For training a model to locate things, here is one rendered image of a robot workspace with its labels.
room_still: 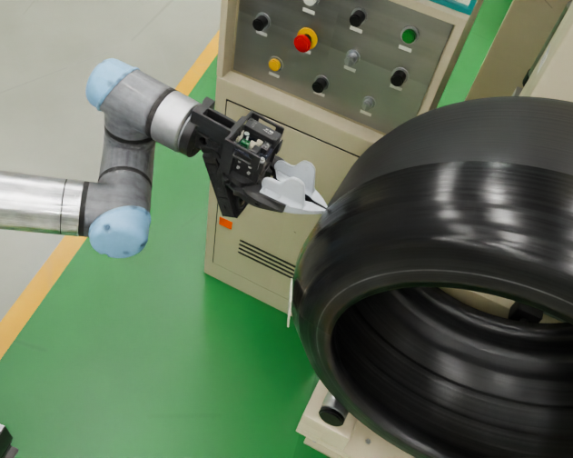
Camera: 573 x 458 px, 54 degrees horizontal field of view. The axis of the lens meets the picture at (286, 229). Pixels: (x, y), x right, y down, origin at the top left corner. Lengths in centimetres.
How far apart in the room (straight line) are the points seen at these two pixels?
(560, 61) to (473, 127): 22
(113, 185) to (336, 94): 80
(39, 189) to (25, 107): 216
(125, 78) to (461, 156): 44
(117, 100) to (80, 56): 244
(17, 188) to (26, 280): 147
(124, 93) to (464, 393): 74
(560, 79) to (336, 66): 67
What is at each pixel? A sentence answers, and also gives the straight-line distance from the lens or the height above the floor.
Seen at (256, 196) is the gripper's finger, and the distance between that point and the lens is 74.
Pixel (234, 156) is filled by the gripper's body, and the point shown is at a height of 130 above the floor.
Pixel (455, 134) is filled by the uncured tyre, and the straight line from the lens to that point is 68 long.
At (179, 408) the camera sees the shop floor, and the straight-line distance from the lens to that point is 192.
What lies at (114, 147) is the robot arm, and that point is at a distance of 84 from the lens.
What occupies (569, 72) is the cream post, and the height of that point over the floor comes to 141.
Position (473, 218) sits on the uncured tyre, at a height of 141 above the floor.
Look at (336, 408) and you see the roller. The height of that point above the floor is 92.
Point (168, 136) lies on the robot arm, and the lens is 76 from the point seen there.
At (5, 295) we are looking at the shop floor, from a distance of 221.
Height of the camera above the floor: 178
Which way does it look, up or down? 49 degrees down
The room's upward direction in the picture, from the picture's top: 13 degrees clockwise
